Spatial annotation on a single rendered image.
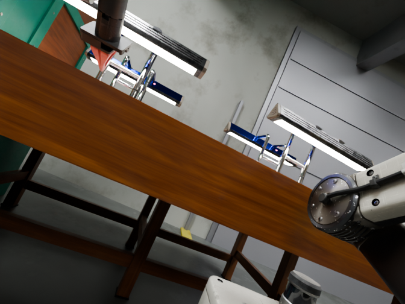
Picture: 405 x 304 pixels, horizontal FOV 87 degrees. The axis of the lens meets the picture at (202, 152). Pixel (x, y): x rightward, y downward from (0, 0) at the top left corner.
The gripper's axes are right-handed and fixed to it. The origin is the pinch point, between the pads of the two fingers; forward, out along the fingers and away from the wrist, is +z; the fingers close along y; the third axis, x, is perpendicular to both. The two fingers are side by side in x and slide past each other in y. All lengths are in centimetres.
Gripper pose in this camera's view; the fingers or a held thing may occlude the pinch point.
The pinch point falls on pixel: (102, 67)
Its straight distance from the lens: 67.9
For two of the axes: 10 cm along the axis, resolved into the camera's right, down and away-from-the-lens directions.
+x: -1.5, 6.8, -7.2
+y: -8.8, -4.3, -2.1
